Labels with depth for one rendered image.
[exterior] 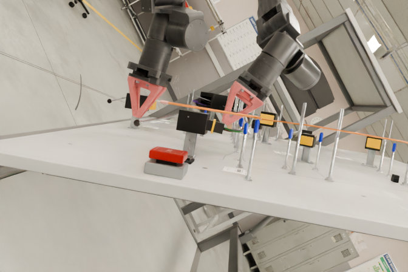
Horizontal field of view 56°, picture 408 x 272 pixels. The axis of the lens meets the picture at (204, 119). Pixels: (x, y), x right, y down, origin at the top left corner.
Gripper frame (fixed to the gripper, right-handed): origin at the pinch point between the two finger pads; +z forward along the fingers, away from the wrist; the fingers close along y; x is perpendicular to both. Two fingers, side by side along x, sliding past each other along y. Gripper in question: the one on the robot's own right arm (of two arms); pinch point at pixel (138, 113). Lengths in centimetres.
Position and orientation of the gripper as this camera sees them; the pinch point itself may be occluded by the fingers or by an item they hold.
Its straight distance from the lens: 77.3
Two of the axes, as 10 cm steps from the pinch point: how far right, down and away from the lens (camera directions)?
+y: 1.5, -0.2, 9.9
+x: -9.4, -3.2, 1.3
